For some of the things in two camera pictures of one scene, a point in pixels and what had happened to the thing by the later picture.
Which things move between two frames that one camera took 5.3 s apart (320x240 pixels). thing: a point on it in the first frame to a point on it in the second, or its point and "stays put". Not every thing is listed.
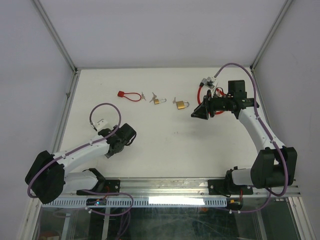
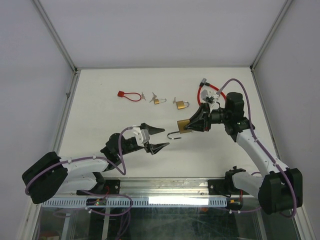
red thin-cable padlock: x=121 y=94 stays put
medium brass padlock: x=180 y=104 stays put
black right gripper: x=201 y=112 to x=199 y=123
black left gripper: x=109 y=155 to x=153 y=148
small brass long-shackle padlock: x=157 y=101 stays put
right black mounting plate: x=226 y=187 stays put
